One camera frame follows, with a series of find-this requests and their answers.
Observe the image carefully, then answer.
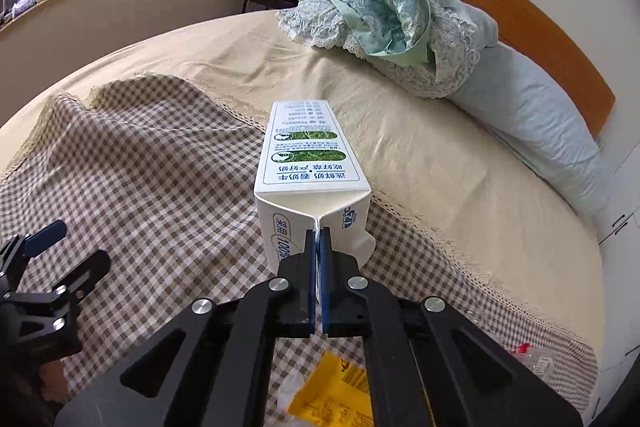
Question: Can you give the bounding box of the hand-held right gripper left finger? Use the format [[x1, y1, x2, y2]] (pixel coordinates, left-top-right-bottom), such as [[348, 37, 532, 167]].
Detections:
[[54, 229, 318, 427]]

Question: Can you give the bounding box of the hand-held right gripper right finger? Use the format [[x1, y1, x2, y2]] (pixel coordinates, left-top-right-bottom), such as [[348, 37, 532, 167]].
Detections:
[[320, 227, 583, 427]]

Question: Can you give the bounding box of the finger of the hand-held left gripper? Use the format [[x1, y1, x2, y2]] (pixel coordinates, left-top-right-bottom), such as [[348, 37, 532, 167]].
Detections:
[[30, 251, 112, 360], [0, 220, 68, 295]]

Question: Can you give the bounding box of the yellow snack packet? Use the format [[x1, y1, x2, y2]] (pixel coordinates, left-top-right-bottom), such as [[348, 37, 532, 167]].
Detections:
[[287, 352, 375, 427]]

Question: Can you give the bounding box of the white milk carton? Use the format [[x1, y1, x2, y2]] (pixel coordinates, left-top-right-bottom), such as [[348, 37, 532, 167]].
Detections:
[[253, 99, 377, 277]]

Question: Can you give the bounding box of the clear plastic wrapper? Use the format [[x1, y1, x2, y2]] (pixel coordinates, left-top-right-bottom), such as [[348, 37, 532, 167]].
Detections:
[[505, 342, 556, 378]]

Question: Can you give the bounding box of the brown checked blanket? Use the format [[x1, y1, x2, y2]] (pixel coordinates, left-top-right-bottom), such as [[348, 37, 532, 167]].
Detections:
[[0, 74, 598, 427]]

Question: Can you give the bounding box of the beige bed sheet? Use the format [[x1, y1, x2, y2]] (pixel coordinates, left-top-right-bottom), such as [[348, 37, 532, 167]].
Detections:
[[0, 9, 608, 348]]

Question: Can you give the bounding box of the light blue pillow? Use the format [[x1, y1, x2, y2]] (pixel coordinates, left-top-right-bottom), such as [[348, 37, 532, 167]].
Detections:
[[450, 0, 613, 218]]

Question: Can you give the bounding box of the green floral lace quilt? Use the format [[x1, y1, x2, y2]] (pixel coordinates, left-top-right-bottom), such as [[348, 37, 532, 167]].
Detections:
[[276, 0, 483, 98]]

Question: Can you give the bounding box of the white wardrobe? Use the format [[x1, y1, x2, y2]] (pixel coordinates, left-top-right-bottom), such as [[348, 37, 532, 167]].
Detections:
[[595, 147, 640, 413]]

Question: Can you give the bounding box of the wooden bed frame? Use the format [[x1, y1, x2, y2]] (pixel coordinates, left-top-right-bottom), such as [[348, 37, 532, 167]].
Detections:
[[359, 0, 616, 140]]

